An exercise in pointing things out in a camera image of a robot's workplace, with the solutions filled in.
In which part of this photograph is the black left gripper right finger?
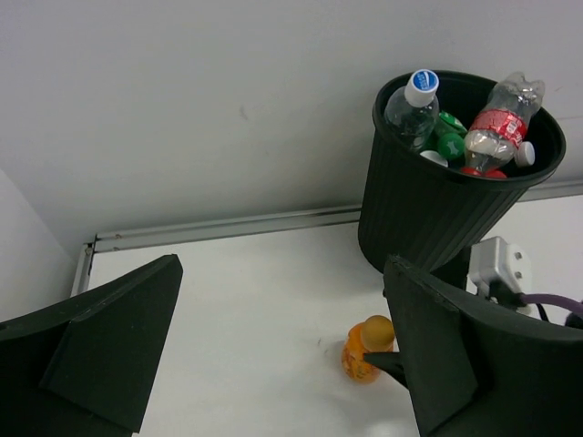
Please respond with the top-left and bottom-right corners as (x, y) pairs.
(384, 256), (582, 436)

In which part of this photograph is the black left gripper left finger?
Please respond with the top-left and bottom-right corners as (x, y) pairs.
(1, 255), (183, 436)

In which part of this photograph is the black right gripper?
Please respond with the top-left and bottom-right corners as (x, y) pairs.
(363, 248), (471, 387)

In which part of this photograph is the green plastic soda bottle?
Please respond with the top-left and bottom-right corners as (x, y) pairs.
(424, 111), (467, 161)

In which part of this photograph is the small red-label cola bottle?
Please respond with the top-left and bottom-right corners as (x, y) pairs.
(461, 72), (546, 177)

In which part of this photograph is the tall clear blue-cap bottle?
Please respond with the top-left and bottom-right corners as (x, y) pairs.
(384, 69), (440, 153)

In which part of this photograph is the white-cap bottle in bin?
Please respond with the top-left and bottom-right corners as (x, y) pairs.
(420, 149), (448, 168)

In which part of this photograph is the black plastic waste bin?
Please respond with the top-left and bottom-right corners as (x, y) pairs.
(358, 75), (567, 270)

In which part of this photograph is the orange juice bottle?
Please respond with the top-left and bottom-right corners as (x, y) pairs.
(341, 315), (395, 384)

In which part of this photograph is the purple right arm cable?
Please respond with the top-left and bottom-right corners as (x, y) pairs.
(521, 293), (583, 327)

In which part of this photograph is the aluminium table edge rail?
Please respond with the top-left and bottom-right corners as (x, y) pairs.
(68, 179), (583, 300)

